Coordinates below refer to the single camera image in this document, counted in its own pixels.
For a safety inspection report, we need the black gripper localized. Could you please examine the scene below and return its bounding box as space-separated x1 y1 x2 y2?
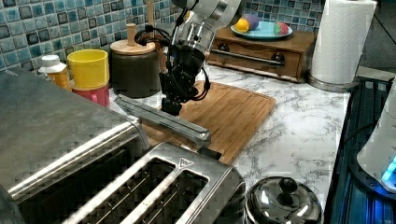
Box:
160 45 206 116

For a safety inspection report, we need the grey oven door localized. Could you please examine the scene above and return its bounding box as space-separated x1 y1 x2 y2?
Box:
116 94 222 161

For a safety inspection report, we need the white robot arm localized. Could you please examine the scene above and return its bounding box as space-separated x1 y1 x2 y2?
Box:
160 0 245 116

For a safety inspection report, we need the stainless steel toaster oven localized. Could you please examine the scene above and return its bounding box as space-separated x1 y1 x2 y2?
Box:
0 67 149 224

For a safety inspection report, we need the dark canister with wooden lid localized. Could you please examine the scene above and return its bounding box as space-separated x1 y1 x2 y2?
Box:
110 23 161 98

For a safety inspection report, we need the bamboo cutting board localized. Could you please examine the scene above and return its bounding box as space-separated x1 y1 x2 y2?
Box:
141 80 277 165

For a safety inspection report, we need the pink cup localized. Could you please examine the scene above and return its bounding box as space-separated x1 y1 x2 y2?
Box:
69 80 110 106

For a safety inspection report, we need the stainless steel slot toaster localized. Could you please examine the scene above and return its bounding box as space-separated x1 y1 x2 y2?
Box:
18 141 247 224

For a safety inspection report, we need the yellow cup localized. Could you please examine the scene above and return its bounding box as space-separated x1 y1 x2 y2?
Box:
67 49 109 89

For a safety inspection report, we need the yellow toy fruit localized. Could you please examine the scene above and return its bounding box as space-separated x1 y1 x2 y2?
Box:
233 18 249 33

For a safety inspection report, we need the purple toy fruit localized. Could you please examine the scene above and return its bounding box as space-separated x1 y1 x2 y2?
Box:
244 14 259 31

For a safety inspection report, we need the white capped spice bottle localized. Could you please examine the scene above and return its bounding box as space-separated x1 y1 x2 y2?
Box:
38 55 71 91

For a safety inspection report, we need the light blue plate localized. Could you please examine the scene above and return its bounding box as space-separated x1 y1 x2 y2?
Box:
231 21 293 40

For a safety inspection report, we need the wooden drawer box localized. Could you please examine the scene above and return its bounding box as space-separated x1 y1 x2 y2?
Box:
206 28 316 83

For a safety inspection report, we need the red green toy fruit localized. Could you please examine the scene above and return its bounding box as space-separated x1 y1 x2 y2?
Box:
274 21 289 35

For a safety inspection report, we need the steel pot lid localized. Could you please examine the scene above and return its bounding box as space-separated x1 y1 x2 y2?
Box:
245 176 323 224

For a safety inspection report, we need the steel paper towel holder base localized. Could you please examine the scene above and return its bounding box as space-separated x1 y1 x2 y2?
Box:
304 72 360 93

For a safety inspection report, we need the white paper towel roll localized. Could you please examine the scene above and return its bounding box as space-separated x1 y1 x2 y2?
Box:
311 0 376 84

